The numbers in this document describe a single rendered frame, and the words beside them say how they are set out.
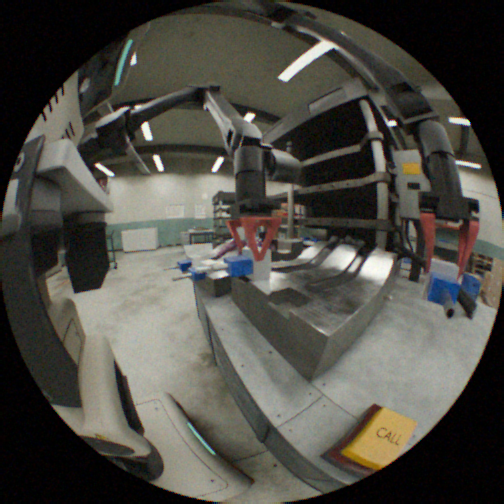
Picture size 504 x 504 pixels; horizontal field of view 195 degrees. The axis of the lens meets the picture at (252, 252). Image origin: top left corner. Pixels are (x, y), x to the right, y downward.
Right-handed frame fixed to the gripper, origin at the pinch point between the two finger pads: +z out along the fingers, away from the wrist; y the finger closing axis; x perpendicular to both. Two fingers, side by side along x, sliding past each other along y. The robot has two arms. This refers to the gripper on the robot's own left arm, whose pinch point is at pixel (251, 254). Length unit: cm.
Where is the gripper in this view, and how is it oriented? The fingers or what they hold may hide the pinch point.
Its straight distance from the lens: 27.3
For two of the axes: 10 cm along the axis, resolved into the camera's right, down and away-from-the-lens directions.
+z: 0.2, 9.9, 1.6
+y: -4.6, -1.3, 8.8
